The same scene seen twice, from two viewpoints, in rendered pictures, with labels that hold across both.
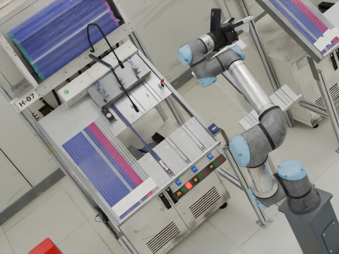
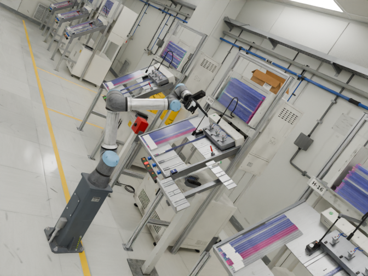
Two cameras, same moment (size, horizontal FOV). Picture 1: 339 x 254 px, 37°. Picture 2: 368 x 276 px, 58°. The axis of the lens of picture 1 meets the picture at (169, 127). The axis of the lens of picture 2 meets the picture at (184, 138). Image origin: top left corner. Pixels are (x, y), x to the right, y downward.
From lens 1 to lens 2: 2.82 m
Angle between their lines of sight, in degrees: 64
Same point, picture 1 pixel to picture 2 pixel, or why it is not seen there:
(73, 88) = (215, 118)
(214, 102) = not seen: outside the picture
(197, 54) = (178, 88)
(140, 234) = (147, 182)
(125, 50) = (236, 134)
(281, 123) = (115, 98)
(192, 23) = not seen: outside the picture
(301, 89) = not seen: outside the picture
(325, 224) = (79, 193)
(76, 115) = (203, 125)
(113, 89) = (212, 132)
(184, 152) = (166, 161)
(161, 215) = (153, 191)
